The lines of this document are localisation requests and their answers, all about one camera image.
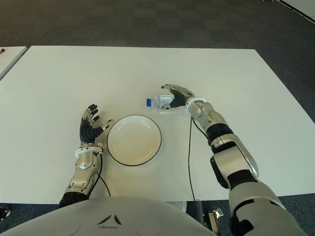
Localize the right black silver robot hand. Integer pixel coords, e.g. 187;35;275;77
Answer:
160;84;196;111

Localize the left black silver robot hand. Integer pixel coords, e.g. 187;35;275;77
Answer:
79;104;114;145

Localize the clear water bottle blue cap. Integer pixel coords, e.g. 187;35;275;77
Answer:
146;94;174;112

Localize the white plate black rim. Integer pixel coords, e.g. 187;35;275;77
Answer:
106;114;162;166

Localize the grey robot torso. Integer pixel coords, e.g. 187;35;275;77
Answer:
0;196;234;236

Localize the white side table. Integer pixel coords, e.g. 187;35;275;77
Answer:
0;46;28;81

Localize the black table leg base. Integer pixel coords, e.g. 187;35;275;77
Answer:
169;200;205;222

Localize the metal table foot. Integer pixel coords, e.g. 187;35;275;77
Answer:
208;207;224;233

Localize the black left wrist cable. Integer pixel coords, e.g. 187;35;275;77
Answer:
96;152;111;197

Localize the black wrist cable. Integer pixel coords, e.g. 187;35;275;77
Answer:
188;115;197;202
96;152;111;197

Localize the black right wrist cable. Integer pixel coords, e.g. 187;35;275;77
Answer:
188;115;197;202

